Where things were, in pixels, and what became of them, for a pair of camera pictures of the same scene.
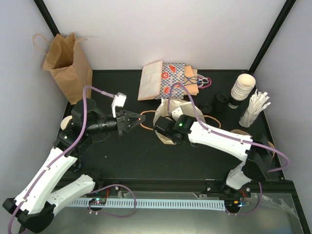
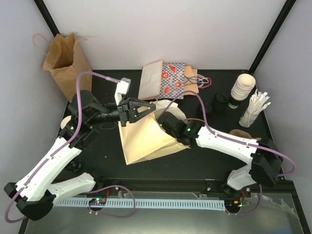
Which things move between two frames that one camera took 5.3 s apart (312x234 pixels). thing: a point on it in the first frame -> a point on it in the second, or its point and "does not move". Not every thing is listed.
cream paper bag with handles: [174, 109] -> [144, 139]
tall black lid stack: [220, 104] does not move
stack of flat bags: [150, 84] does not move
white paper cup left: [65, 122] does not move
